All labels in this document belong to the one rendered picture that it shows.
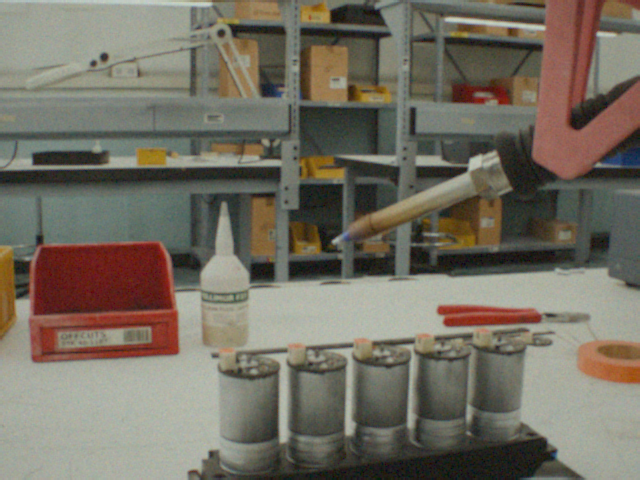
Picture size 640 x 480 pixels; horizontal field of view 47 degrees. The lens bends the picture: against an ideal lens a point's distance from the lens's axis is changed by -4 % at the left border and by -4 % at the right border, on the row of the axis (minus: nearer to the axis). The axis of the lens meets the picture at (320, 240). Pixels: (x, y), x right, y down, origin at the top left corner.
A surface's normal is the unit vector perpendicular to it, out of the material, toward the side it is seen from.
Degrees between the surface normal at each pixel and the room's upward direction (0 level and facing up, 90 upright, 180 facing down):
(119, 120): 90
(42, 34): 90
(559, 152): 99
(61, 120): 90
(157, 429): 0
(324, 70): 88
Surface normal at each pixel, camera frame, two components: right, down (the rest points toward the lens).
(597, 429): 0.01, -0.99
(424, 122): 0.31, 0.15
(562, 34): -0.58, 0.42
